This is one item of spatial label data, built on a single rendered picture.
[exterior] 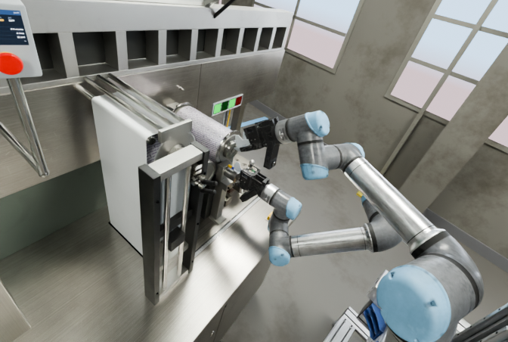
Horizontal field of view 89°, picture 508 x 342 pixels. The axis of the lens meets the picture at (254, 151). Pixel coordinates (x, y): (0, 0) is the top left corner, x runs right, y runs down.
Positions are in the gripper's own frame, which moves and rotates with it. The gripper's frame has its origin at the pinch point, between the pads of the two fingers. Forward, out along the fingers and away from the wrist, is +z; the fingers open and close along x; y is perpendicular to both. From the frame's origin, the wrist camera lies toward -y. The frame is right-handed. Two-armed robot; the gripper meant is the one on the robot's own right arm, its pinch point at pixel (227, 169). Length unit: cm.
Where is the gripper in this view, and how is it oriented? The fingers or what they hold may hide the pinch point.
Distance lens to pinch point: 113.3
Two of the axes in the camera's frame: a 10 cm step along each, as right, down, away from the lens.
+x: -5.7, 3.7, -7.3
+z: -7.9, -4.8, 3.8
